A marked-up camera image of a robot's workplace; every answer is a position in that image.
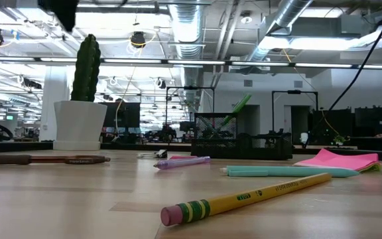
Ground brown pen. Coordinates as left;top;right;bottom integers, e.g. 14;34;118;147
0;154;111;166

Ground purple pen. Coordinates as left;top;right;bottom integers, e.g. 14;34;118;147
153;156;212;171

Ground yellow pencil with pink eraser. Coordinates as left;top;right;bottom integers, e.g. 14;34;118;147
160;172;333;228

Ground teal pen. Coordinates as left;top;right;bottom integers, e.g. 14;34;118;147
220;165;361;179

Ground black mesh desk organizer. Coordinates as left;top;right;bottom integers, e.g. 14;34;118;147
190;112;293;161

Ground green cactus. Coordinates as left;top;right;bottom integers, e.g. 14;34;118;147
70;33;101;103

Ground white plant pot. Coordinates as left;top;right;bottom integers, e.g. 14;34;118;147
52;100;108;152

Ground black computer monitor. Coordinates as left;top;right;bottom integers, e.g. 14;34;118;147
98;102;141;129

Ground small green plant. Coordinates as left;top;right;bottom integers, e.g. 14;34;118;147
332;133;351;145

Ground pink sticky note pad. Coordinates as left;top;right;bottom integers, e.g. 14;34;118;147
293;147;382;173

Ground black background cabinets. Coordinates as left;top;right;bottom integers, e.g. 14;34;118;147
312;105;382;152

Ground black metal table frame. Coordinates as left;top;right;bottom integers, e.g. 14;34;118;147
0;141;382;163

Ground black background rig frame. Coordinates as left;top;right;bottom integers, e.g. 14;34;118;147
271;89;319;133
165;86;216;147

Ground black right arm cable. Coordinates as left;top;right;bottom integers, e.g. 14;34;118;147
328;0;382;112

